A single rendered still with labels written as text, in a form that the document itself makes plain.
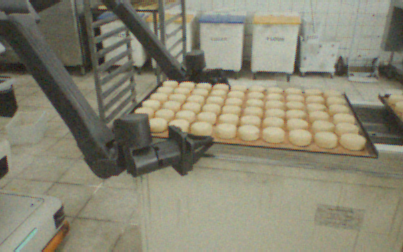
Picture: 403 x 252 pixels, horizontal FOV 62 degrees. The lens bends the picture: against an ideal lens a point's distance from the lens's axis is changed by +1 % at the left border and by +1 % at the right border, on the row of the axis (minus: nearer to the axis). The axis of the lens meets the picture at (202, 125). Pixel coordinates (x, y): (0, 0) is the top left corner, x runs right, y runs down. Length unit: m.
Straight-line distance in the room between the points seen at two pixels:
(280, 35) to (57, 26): 2.66
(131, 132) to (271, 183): 0.38
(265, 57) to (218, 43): 0.60
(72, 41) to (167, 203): 3.73
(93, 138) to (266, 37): 3.60
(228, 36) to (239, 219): 3.41
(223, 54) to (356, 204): 3.51
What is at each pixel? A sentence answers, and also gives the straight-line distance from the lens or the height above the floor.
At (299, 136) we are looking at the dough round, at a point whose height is 0.92.
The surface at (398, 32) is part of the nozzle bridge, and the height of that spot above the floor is 1.08.
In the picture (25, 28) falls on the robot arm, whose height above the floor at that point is 1.16.
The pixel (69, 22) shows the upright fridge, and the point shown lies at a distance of 4.49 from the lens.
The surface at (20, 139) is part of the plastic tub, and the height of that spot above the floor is 0.04.
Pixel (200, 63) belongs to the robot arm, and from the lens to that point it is 1.21.
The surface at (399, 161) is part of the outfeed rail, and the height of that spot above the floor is 0.87.
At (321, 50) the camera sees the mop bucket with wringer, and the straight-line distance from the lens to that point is 4.50.
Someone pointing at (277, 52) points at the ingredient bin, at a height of 0.37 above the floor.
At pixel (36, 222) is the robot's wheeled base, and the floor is 0.26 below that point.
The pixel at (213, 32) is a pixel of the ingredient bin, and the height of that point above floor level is 0.58.
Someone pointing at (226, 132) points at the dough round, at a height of 0.92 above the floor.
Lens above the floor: 1.26
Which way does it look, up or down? 25 degrees down
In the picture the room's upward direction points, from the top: straight up
